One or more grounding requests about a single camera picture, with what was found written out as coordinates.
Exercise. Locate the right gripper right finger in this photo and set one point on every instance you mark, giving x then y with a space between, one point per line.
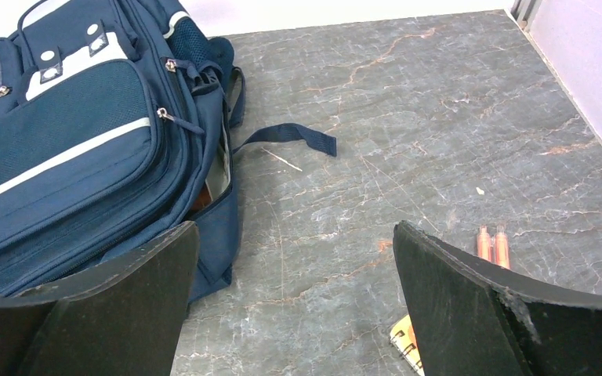
472 317

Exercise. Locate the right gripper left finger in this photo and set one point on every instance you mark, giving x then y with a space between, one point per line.
121 317

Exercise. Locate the navy blue student backpack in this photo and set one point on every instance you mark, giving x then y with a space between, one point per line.
115 121

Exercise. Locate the orange spiral notepad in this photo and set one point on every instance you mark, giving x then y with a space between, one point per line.
402 337

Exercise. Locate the red pencil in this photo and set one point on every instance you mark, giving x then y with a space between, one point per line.
494 249

